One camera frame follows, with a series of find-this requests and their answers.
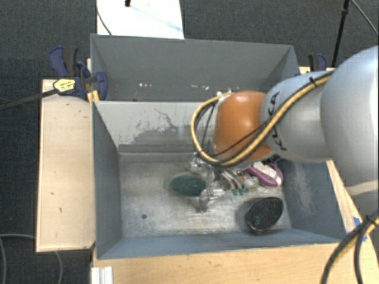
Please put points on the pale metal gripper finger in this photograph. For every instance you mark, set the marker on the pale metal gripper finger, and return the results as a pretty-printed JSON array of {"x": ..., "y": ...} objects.
[
  {"x": 209, "y": 197},
  {"x": 200, "y": 167}
]

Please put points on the dark green oval sponge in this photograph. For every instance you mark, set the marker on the dark green oval sponge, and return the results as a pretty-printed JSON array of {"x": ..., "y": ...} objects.
[{"x": 187, "y": 185}]

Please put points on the small white ball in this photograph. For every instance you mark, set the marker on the small white ball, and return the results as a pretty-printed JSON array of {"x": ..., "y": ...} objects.
[{"x": 251, "y": 184}]

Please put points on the purple and white tool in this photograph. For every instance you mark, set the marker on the purple and white tool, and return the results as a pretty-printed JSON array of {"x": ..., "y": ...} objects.
[{"x": 271, "y": 180}]

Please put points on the black oval brush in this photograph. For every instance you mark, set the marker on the black oval brush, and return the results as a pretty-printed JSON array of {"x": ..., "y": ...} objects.
[{"x": 264, "y": 215}]

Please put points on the grey metal bin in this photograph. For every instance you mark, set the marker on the grey metal bin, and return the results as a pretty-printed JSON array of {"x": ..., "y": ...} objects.
[{"x": 154, "y": 211}]

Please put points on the pale wood board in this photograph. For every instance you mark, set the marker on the pale wood board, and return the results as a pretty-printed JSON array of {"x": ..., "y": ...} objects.
[{"x": 65, "y": 173}]

